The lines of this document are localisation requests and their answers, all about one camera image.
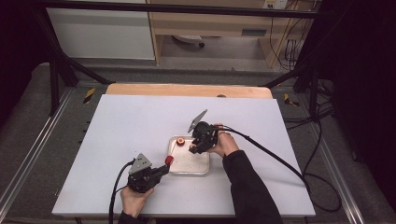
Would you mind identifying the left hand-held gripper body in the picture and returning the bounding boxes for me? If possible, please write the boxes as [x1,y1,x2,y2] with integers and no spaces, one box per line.
[127,152,163,194]

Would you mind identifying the aluminium floor rail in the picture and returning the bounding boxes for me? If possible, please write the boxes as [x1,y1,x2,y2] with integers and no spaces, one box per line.
[0,88,75,213]
[306,120,366,224]

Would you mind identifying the yellow black tape strip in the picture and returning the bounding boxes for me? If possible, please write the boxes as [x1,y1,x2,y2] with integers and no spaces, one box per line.
[283,92,301,107]
[82,87,96,105]

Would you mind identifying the right hand-held gripper cable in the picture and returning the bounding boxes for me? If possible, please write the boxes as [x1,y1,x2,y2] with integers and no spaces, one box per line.
[214,119,343,214]

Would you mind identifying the light wooden desk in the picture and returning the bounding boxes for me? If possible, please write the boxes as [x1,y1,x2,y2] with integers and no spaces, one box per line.
[146,0,321,68]

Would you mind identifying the dark curtain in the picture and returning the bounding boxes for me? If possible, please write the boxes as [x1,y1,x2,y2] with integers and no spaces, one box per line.
[320,0,396,213]
[0,0,52,125]

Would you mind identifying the white chair base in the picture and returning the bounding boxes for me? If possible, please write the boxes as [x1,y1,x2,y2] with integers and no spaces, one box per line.
[172,34,205,49]

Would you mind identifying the black metal stand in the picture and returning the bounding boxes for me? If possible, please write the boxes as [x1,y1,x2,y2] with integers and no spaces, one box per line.
[262,60,334,122]
[31,6,116,118]

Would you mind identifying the left hand-held gripper cable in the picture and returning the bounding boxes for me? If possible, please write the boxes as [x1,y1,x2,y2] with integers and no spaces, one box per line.
[108,159,135,224]

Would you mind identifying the person's left hand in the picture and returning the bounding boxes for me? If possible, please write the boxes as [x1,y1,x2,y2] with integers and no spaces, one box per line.
[120,186,155,218]

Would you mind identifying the wooden table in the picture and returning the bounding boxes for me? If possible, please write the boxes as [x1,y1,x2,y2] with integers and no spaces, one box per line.
[105,82,274,100]

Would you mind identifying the black metal crossbar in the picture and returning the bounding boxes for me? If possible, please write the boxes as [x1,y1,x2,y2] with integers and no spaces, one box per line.
[31,0,331,20]

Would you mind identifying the person's right hand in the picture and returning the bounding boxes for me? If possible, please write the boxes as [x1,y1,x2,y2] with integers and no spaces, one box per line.
[206,123,241,159]

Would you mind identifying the white wall socket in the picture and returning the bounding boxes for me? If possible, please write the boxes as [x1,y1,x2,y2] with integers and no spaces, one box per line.
[262,0,289,10]

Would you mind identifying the hand-held gripper cable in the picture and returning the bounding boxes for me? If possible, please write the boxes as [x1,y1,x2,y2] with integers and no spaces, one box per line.
[214,119,343,214]
[108,159,135,224]

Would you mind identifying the hanging black cable bundle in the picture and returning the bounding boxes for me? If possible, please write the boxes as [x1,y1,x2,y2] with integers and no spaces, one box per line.
[268,0,314,73]

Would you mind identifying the square metal tray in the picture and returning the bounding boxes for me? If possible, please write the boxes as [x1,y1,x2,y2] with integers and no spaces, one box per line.
[166,134,211,176]

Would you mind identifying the white cabinet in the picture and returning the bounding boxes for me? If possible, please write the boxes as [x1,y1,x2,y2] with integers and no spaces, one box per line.
[46,0,156,61]

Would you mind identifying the black floor cables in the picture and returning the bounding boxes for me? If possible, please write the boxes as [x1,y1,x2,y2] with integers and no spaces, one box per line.
[284,78,336,132]

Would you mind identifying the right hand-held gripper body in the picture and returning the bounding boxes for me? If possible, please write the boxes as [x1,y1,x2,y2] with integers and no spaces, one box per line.
[187,108,220,153]

